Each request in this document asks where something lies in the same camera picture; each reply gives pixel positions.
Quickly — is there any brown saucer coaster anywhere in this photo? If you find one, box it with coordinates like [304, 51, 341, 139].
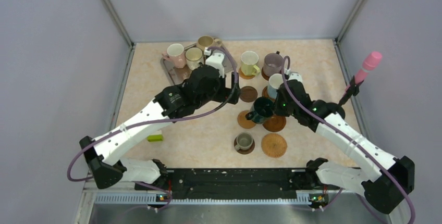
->
[261, 67, 274, 81]
[262, 87, 275, 102]
[263, 115, 287, 132]

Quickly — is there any dark green mug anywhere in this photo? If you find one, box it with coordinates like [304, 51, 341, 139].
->
[245, 97, 275, 124]

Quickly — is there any light blue mug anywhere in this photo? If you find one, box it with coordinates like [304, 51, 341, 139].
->
[267, 73, 283, 99]

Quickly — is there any beige mug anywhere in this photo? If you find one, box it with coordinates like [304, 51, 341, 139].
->
[185, 47, 204, 70]

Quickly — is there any dark walnut coaster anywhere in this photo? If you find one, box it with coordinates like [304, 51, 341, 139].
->
[239, 86, 258, 103]
[234, 137, 255, 155]

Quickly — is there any light bamboo coaster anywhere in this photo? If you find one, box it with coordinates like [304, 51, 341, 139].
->
[238, 69, 255, 80]
[237, 110, 256, 129]

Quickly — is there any woven rattan coaster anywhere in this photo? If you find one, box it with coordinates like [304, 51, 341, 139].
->
[261, 133, 288, 158]

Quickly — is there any tan mug with handle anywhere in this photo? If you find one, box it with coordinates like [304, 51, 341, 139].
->
[196, 35, 223, 51]

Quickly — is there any white mug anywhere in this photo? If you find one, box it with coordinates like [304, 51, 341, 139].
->
[163, 43, 187, 68]

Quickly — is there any mauve mug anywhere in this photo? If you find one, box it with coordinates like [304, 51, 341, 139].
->
[263, 51, 283, 77]

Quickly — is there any pale yellow mug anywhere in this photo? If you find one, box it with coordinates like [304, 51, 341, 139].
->
[240, 51, 261, 77]

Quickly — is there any small grey-green cup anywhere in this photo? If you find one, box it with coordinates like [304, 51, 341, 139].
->
[234, 132, 254, 151]

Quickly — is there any dark walnut coaster front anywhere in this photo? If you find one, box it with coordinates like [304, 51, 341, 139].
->
[234, 137, 255, 155]

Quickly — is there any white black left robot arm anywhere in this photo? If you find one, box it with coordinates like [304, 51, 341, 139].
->
[79, 65, 240, 189]

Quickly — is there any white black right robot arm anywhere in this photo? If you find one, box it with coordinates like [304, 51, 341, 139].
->
[274, 80, 415, 214]

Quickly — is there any metal serving tray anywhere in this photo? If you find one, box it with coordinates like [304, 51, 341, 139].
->
[160, 39, 233, 85]

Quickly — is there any green white block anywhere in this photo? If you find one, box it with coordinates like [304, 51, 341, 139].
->
[146, 130, 164, 142]

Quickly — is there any pink microphone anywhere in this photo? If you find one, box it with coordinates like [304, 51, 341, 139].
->
[346, 51, 383, 90]

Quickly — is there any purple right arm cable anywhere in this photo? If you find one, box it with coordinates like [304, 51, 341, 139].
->
[280, 55, 416, 224]

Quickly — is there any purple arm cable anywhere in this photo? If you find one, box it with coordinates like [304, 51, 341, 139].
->
[66, 46, 240, 211]
[280, 55, 416, 224]

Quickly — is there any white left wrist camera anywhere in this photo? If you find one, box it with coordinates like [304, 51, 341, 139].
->
[203, 46, 226, 78]

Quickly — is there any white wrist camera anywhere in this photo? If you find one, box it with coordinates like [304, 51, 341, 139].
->
[203, 46, 226, 78]
[285, 71, 303, 83]

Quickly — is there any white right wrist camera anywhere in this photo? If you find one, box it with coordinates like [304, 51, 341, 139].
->
[285, 71, 303, 83]

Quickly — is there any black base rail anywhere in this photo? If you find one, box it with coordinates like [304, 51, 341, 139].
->
[82, 168, 346, 206]

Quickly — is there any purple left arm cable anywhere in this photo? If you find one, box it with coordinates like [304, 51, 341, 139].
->
[66, 46, 240, 211]

